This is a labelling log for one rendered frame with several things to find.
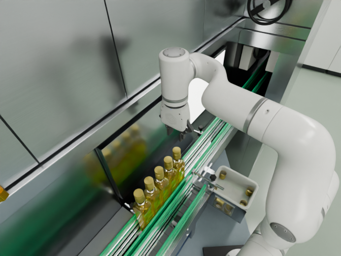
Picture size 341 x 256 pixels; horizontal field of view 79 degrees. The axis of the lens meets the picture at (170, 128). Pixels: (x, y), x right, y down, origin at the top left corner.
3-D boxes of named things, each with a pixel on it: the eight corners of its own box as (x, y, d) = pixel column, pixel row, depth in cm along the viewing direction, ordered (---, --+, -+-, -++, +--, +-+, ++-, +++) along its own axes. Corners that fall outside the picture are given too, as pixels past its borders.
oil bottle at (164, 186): (162, 194, 102) (159, 170, 86) (171, 201, 99) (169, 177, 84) (155, 203, 99) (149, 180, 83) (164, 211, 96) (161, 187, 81)
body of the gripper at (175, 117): (155, 98, 67) (158, 123, 75) (181, 109, 62) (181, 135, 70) (169, 87, 71) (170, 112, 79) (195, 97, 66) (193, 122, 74)
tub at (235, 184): (219, 171, 124) (221, 163, 118) (256, 192, 114) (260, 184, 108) (204, 194, 114) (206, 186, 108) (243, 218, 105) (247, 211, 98)
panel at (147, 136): (215, 94, 141) (222, 44, 117) (219, 95, 140) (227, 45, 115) (117, 195, 91) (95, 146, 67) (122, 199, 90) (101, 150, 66)
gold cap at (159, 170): (159, 170, 84) (158, 164, 81) (166, 174, 82) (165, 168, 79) (153, 176, 82) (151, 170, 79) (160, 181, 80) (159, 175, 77)
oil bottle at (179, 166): (176, 178, 108) (175, 152, 93) (184, 183, 106) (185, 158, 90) (169, 186, 105) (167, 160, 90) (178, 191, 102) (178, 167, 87)
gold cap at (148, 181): (156, 187, 79) (155, 181, 75) (148, 192, 77) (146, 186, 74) (151, 180, 81) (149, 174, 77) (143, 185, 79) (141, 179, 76)
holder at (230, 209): (210, 175, 132) (212, 160, 121) (252, 199, 120) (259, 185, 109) (196, 195, 123) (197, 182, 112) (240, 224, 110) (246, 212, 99)
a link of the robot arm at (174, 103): (155, 94, 65) (156, 101, 67) (178, 104, 61) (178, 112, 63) (171, 82, 69) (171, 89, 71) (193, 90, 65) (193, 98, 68)
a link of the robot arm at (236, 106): (287, 79, 49) (191, 43, 65) (252, 112, 41) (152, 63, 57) (276, 108, 55) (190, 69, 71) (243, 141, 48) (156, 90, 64)
